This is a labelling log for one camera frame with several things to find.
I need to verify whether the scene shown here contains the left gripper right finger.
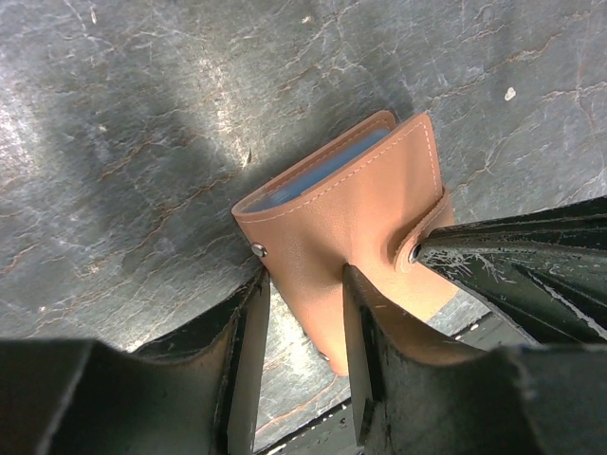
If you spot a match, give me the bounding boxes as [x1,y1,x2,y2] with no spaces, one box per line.
[343,265,606,454]

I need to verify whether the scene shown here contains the brown leather card holder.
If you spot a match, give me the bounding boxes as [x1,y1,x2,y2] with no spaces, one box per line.
[232,111,455,376]

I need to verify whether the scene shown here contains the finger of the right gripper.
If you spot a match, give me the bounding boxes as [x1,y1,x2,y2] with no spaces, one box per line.
[408,196,606,344]

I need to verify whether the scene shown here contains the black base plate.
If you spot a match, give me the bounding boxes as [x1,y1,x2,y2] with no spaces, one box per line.
[253,312,537,455]

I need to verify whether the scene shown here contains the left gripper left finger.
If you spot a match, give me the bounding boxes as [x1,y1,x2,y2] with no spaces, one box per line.
[1,270,270,454]

